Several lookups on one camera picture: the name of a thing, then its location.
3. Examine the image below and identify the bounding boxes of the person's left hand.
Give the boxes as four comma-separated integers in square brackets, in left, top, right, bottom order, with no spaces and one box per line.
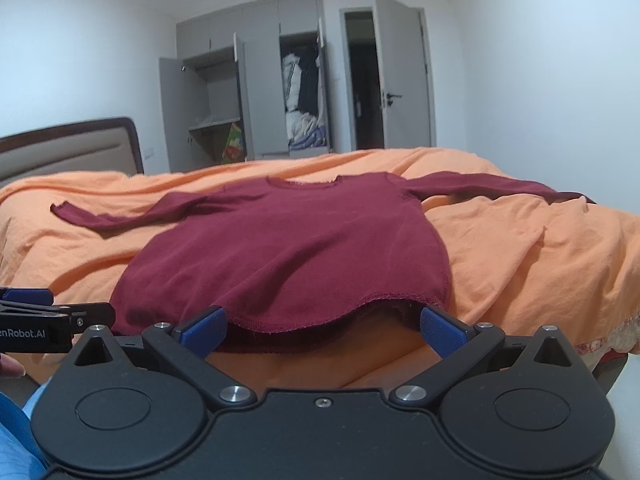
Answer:
[0,353,26,379]

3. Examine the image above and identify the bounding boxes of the dark red long-sleeve sweater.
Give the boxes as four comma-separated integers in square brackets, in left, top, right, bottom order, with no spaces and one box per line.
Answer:
[52,171,568,352]

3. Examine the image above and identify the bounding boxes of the dark hanging clothes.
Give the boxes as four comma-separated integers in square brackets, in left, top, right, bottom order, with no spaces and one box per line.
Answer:
[298,49,319,116]

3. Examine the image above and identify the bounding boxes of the white hanging jacket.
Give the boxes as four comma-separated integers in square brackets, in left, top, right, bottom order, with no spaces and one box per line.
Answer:
[282,53,302,112]

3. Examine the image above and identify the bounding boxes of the blue clothed leg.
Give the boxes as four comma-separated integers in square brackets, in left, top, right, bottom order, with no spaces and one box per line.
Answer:
[0,384,48,480]

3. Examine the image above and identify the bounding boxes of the grey room door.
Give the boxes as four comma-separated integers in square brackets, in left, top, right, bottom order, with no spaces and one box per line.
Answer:
[374,0,431,148]

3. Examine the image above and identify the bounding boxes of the colourful bag in wardrobe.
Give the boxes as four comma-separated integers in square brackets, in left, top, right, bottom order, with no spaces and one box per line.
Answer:
[221,122,245,164]

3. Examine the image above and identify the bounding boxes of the brown padded headboard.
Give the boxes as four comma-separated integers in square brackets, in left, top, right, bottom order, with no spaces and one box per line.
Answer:
[1,117,144,185]

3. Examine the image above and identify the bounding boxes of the grey wardrobe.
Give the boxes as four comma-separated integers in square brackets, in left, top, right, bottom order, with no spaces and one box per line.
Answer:
[158,0,332,172]

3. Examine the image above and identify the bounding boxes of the pile of folded bedding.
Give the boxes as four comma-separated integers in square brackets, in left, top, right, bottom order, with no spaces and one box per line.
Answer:
[285,110,328,151]

